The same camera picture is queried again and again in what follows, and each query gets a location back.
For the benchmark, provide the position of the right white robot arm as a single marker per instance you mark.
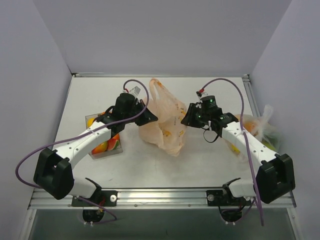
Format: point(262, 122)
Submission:
point(272, 174)

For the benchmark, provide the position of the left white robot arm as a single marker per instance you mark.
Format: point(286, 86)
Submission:
point(54, 169)

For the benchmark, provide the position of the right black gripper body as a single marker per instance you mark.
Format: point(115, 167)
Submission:
point(194, 118)

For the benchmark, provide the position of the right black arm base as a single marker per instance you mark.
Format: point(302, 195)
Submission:
point(230, 208)

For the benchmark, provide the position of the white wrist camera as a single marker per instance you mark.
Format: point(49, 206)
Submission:
point(134, 91)
point(201, 94)

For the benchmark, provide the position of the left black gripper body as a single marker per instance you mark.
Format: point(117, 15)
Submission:
point(143, 115)

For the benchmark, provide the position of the clear bag of fruits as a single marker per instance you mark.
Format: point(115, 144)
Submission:
point(235, 135)

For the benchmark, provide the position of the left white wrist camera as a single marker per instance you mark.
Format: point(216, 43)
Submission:
point(134, 91)

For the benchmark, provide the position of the aluminium front rail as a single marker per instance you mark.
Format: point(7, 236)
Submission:
point(139, 198)

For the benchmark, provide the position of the orange plastic shopping bag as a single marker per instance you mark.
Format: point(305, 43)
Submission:
point(167, 133)

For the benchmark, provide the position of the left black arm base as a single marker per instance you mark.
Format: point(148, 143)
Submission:
point(95, 210)

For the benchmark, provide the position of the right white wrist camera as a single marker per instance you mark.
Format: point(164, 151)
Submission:
point(201, 94)

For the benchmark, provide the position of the orange green fake mango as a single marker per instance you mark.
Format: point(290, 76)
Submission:
point(117, 137)

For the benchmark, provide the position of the aluminium rail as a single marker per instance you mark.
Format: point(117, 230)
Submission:
point(263, 139)
point(139, 198)

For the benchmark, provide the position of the fake watermelon slice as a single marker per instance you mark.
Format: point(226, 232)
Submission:
point(113, 144)

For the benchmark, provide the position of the red orange fake mango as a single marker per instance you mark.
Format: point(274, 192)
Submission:
point(101, 148)

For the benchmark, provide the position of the clear plastic fruit box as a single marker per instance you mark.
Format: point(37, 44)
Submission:
point(106, 153)

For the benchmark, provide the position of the yellow fake lemon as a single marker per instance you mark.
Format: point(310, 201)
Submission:
point(90, 122)

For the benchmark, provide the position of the aluminium right side rail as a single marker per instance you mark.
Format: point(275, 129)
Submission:
point(263, 139)

